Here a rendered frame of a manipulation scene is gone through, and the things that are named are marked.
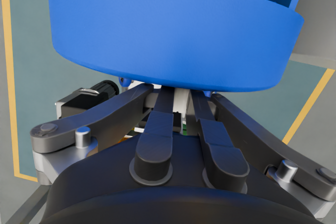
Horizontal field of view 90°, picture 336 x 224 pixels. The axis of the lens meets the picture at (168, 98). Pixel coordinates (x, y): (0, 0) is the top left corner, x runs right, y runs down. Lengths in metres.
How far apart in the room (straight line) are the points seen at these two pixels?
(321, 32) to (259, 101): 1.04
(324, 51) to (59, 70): 1.64
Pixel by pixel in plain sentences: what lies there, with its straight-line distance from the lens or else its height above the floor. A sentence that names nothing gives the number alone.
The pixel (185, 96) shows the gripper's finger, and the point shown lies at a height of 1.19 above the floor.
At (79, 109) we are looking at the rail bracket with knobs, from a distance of 0.44.
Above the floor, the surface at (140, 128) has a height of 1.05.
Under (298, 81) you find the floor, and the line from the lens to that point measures 1.68.
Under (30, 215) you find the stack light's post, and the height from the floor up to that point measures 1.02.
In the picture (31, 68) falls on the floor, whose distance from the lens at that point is 1.85.
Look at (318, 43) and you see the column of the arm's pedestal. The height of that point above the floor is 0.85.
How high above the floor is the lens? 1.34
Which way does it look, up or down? 69 degrees down
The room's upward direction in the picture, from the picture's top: 170 degrees counter-clockwise
